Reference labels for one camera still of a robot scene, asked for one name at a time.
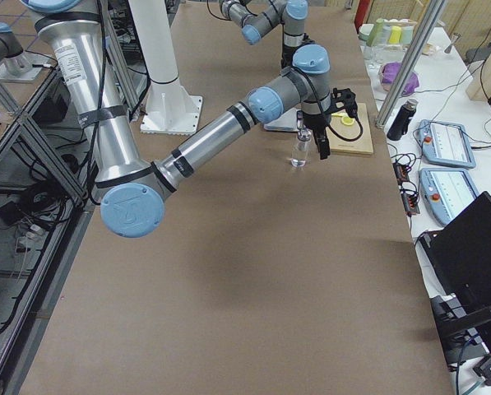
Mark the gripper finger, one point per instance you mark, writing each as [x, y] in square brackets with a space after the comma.
[323, 144]

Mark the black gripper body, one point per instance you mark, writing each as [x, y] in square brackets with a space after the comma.
[312, 122]

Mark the glass sauce bottle metal cap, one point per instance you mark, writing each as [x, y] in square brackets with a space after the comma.
[301, 147]

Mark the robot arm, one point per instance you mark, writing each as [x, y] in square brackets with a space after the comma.
[290, 14]
[134, 190]

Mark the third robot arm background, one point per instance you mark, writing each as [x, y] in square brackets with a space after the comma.
[15, 64]

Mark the digital kitchen scale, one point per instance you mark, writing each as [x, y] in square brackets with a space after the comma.
[287, 122]

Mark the green cup on side table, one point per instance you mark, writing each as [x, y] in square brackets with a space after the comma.
[375, 31]

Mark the yellow cup on side table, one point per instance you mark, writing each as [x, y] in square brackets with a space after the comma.
[395, 35]

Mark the lemon slice front left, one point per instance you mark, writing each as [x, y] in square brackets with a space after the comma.
[347, 121]

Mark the bamboo cutting board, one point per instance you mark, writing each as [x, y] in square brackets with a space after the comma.
[362, 146]

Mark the black water bottle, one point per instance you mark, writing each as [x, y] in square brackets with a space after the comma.
[400, 124]

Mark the upper teach pendant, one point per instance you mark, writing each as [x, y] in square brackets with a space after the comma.
[445, 144]

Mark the teach pendant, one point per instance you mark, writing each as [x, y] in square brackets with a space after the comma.
[445, 144]
[447, 192]

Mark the lower teach pendant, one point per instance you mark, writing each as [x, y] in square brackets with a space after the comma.
[447, 192]

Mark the black monitor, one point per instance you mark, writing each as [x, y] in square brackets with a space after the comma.
[460, 255]

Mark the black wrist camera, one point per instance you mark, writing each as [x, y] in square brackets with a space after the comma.
[344, 100]

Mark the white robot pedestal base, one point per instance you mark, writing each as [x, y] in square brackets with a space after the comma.
[169, 108]

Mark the aluminium frame post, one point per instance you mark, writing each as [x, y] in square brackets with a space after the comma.
[424, 29]

